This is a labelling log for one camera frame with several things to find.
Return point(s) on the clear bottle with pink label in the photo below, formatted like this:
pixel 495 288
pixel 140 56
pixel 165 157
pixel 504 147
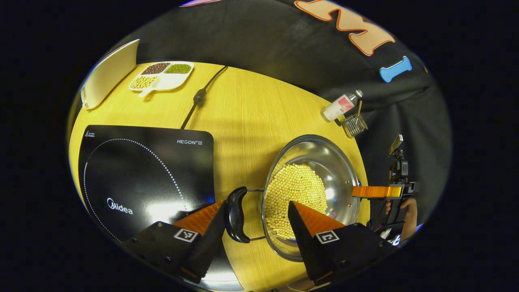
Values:
pixel 340 106

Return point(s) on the white divided dish of beans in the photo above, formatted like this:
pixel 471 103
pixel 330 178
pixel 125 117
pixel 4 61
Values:
pixel 170 79

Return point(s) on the black backdrop cloth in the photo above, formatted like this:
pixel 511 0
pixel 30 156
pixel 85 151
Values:
pixel 263 44

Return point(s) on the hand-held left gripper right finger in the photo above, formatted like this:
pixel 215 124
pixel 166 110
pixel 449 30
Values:
pixel 306 239

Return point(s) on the ribbed glass cup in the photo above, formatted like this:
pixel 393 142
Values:
pixel 355 126

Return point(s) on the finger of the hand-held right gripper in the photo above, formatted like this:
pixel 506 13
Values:
pixel 375 191

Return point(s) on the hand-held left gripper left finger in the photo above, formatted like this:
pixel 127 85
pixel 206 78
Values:
pixel 209 239

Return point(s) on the small black bottle cap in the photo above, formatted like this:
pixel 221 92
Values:
pixel 337 122

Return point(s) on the white toaster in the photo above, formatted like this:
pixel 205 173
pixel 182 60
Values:
pixel 109 75

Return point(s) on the black induction cooktop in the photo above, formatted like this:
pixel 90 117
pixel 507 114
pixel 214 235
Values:
pixel 146 174

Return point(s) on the wooden stick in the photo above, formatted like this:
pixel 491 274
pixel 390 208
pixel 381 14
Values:
pixel 359 108

